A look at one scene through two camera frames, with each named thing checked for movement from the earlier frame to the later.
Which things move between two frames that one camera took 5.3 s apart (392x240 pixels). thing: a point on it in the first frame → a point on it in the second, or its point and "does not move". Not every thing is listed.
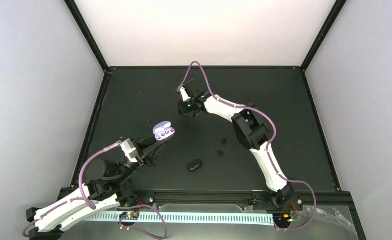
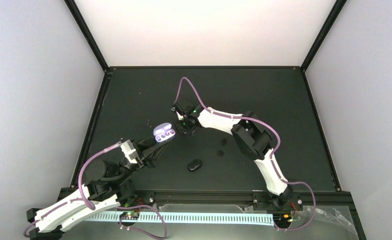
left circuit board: (130, 215) does not move
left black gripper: (144, 158) does not move
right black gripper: (183, 110) → (181, 129)
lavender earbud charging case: (163, 130) does not move
